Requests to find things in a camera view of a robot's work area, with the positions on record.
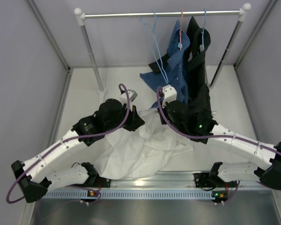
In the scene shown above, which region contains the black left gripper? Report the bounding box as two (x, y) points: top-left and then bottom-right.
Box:
(105, 103), (145, 132)

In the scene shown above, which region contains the white shirt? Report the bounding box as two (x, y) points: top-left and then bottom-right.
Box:
(90, 108), (193, 180)

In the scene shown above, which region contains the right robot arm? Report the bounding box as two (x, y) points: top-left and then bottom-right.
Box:
(158, 100), (281, 190)

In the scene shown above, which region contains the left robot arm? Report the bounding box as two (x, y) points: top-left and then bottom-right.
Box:
(11, 97), (145, 203)

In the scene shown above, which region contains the black shirt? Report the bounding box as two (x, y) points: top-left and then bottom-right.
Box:
(148, 15), (218, 122)

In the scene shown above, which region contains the blue checked shirt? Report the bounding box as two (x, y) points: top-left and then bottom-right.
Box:
(140, 21), (190, 104)

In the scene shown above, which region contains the pink hanger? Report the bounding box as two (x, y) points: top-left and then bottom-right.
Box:
(178, 10), (184, 51)

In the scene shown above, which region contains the light blue hanger with black shirt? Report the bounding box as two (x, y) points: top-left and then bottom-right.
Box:
(200, 8), (207, 52)

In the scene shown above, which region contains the white clothes rack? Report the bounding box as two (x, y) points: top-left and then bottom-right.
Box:
(74, 2), (252, 118)

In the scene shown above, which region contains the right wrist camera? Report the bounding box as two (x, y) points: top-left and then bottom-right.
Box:
(161, 84), (177, 108)

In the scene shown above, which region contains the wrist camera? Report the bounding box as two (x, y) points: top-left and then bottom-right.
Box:
(161, 84), (177, 108)
(119, 89), (138, 104)

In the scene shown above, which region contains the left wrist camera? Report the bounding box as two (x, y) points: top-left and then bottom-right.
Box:
(119, 89), (138, 104)

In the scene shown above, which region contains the aluminium frame post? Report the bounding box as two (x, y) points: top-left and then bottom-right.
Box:
(233, 0), (279, 169)
(25, 0), (73, 113)

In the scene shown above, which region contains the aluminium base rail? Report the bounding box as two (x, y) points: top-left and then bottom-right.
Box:
(107, 170), (281, 188)

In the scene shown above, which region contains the perforated cable duct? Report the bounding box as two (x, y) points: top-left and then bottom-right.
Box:
(43, 189), (223, 200)

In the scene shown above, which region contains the right aluminium frame post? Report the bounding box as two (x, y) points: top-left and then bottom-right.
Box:
(233, 0), (279, 169)

